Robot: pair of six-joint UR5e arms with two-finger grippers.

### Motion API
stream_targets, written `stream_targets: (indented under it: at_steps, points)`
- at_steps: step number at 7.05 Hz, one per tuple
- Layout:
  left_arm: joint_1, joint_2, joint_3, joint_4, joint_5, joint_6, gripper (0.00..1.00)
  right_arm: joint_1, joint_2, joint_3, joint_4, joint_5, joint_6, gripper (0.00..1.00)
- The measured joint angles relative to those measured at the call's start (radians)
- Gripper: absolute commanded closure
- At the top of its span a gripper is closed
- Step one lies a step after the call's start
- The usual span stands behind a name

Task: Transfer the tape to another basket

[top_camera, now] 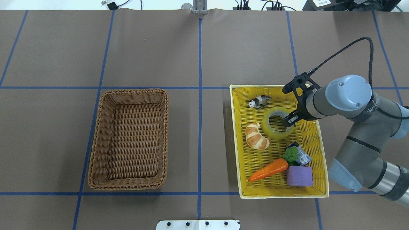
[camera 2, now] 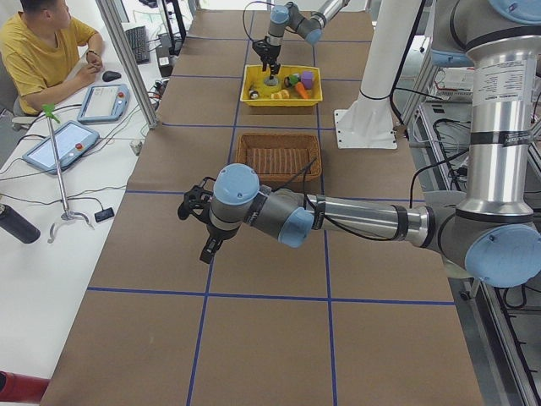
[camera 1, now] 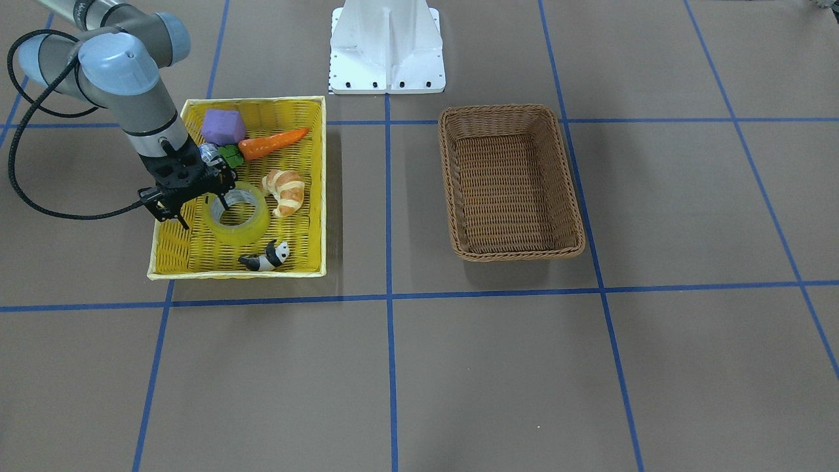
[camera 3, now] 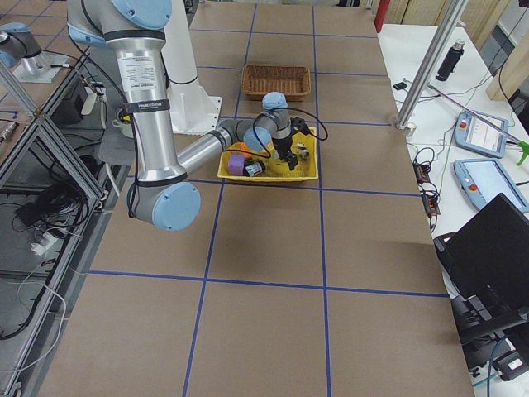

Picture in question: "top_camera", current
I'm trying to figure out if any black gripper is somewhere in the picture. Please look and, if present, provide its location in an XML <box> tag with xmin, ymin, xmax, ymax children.
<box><xmin>281</xmin><ymin>93</ymin><xmax>320</xmax><ymax>127</ymax></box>

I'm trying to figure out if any yellow clear tape roll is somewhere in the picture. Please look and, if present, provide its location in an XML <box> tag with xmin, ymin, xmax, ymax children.
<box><xmin>261</xmin><ymin>106</ymin><xmax>295</xmax><ymax>140</ymax></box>

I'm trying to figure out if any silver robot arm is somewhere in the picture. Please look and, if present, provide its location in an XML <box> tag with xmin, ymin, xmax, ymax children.
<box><xmin>281</xmin><ymin>73</ymin><xmax>408</xmax><ymax>206</ymax></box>

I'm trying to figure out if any yellow woven basket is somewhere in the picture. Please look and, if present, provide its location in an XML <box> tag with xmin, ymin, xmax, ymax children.
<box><xmin>229</xmin><ymin>85</ymin><xmax>329</xmax><ymax>199</ymax></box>

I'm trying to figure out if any brown wicker basket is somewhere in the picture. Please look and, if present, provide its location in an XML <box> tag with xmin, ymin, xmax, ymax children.
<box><xmin>88</xmin><ymin>88</ymin><xmax>169</xmax><ymax>191</ymax></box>

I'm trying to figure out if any toy panda figure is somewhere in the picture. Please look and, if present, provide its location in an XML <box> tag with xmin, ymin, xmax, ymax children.
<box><xmin>248</xmin><ymin>95</ymin><xmax>272</xmax><ymax>109</ymax></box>

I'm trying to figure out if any toy croissant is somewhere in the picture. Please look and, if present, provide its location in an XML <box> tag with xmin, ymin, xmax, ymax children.
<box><xmin>244</xmin><ymin>122</ymin><xmax>271</xmax><ymax>150</ymax></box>

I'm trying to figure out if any small clear bottle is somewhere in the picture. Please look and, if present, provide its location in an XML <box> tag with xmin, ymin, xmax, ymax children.
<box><xmin>283</xmin><ymin>142</ymin><xmax>312</xmax><ymax>166</ymax></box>

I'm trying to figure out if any orange toy carrot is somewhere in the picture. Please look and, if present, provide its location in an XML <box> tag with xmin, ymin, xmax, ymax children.
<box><xmin>247</xmin><ymin>146</ymin><xmax>298</xmax><ymax>182</ymax></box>

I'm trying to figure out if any purple foam block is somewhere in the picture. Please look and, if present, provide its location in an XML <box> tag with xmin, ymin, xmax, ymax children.
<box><xmin>286</xmin><ymin>165</ymin><xmax>313</xmax><ymax>187</ymax></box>

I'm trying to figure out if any small black dongle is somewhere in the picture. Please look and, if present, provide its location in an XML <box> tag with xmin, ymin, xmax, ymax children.
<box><xmin>107</xmin><ymin>2</ymin><xmax>119</xmax><ymax>10</ymax></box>

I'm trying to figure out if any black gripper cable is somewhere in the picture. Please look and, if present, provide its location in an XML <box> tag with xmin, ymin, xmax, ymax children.
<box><xmin>282</xmin><ymin>37</ymin><xmax>409</xmax><ymax>120</ymax></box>

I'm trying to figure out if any aluminium frame post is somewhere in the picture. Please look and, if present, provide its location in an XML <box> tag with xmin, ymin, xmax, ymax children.
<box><xmin>192</xmin><ymin>0</ymin><xmax>208</xmax><ymax>15</ymax></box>

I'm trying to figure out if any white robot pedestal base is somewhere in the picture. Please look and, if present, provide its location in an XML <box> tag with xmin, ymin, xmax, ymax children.
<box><xmin>156</xmin><ymin>219</ymin><xmax>241</xmax><ymax>230</ymax></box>

